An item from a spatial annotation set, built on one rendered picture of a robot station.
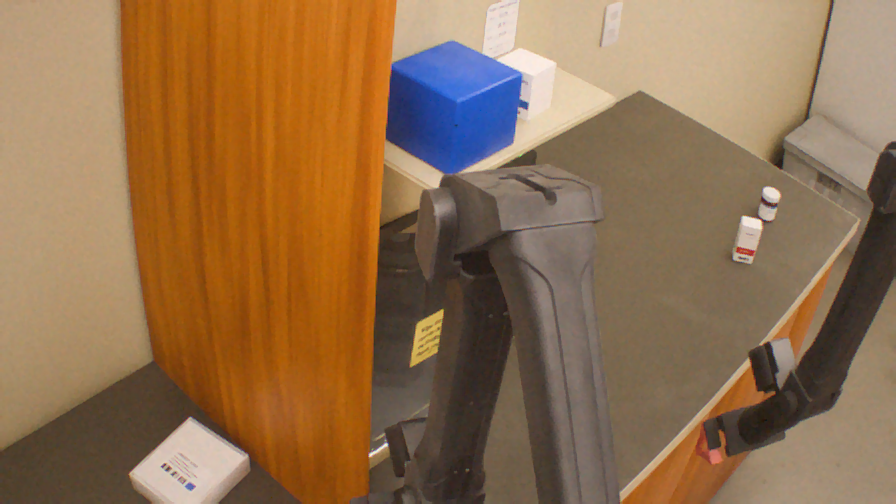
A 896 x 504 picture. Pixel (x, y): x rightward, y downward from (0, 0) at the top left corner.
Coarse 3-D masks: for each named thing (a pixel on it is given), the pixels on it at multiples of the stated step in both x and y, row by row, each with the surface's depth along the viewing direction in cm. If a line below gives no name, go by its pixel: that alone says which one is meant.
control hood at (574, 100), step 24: (552, 96) 116; (576, 96) 116; (600, 96) 117; (528, 120) 110; (552, 120) 111; (576, 120) 112; (528, 144) 107; (384, 168) 102; (408, 168) 101; (432, 168) 101; (480, 168) 102; (384, 192) 104; (408, 192) 101; (384, 216) 105
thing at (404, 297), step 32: (512, 160) 127; (416, 224) 117; (384, 256) 116; (416, 256) 121; (384, 288) 119; (416, 288) 124; (384, 320) 122; (416, 320) 128; (384, 352) 126; (384, 384) 130; (416, 384) 136; (384, 416) 134; (416, 416) 141
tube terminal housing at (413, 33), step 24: (408, 0) 98; (432, 0) 101; (456, 0) 104; (480, 0) 107; (528, 0) 114; (408, 24) 100; (432, 24) 103; (456, 24) 106; (480, 24) 109; (528, 24) 116; (408, 48) 102; (480, 48) 112; (528, 48) 119; (384, 456) 143
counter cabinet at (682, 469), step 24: (816, 288) 212; (792, 336) 215; (744, 384) 191; (720, 408) 183; (696, 432) 176; (720, 432) 198; (672, 456) 170; (696, 456) 189; (744, 456) 252; (648, 480) 164; (672, 480) 183; (696, 480) 207; (720, 480) 239
